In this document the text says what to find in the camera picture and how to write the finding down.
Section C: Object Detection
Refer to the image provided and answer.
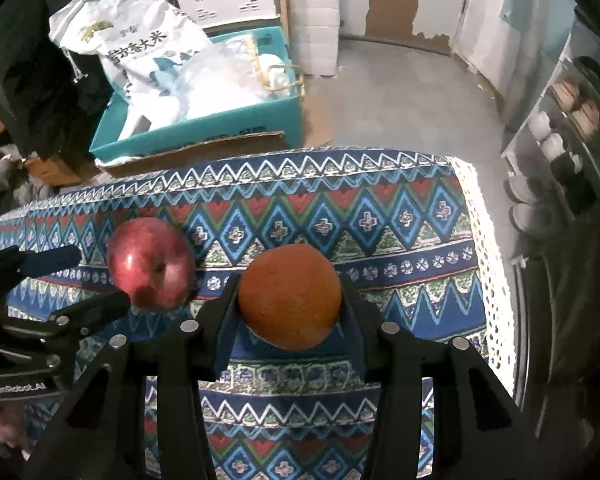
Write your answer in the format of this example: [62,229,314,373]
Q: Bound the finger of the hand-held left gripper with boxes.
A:
[49,291,131,342]
[0,244,84,292]

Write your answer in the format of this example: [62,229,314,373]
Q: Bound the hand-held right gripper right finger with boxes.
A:
[337,274,546,480]

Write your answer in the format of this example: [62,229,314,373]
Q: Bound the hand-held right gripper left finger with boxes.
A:
[27,272,243,480]

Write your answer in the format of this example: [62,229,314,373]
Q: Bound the red apple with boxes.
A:
[106,217,196,310]

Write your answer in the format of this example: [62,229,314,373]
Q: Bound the orange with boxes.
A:
[237,245,343,351]

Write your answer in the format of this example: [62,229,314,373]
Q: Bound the person's left hand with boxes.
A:
[0,402,31,461]

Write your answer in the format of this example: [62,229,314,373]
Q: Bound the grey garment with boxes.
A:
[0,145,46,211]

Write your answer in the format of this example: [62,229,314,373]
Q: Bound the blue patterned tablecloth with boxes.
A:
[0,147,521,480]

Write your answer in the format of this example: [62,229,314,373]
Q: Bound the dark hanging clothes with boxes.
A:
[0,0,116,157]

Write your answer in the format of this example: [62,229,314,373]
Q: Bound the flat brown cardboard sheet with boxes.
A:
[94,131,287,173]

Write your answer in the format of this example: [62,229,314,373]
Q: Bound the teal cardboard box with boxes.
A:
[89,27,306,161]

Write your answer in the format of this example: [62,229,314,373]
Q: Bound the white rice bag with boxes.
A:
[47,0,213,133]

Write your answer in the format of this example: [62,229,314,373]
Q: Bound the clear plastic bag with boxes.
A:
[172,37,301,123]

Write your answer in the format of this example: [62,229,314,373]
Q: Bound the beige woven basket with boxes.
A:
[247,34,306,98]

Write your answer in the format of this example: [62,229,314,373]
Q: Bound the black shoe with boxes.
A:
[550,155,597,211]

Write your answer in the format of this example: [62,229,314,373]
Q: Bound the white shoe rack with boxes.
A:
[500,5,600,241]

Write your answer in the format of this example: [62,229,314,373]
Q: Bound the white shoe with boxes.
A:
[529,112,553,141]
[540,135,566,158]

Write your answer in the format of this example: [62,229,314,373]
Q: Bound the white stacked boxes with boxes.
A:
[285,0,343,78]

